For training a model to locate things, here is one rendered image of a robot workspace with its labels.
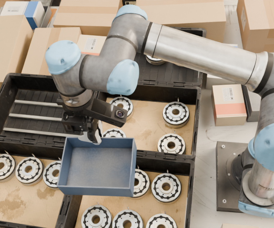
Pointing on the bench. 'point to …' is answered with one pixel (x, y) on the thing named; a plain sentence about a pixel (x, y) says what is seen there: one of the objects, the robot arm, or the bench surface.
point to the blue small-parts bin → (98, 167)
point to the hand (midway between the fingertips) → (100, 140)
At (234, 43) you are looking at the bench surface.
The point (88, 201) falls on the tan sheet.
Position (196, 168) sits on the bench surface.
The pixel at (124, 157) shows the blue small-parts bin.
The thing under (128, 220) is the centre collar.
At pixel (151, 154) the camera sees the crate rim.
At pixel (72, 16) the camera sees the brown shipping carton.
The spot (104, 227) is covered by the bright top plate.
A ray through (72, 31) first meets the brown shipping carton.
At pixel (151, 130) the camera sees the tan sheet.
